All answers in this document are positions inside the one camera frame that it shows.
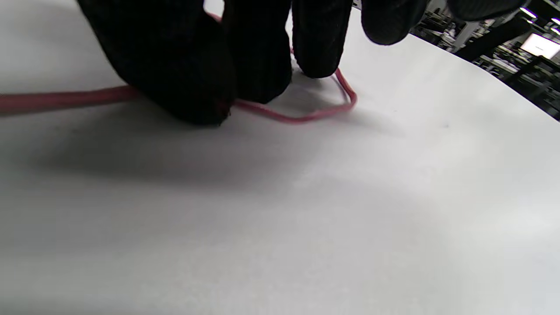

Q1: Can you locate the person's right hand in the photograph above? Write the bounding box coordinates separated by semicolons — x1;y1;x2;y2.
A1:
77;0;525;126

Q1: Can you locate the pink bow ribbon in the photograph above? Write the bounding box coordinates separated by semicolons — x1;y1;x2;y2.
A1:
0;13;357;124

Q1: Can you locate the black stand pole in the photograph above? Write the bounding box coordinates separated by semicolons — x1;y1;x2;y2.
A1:
454;17;532;63

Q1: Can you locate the row of ceiling light panels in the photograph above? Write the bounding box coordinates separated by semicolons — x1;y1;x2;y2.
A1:
519;7;560;59

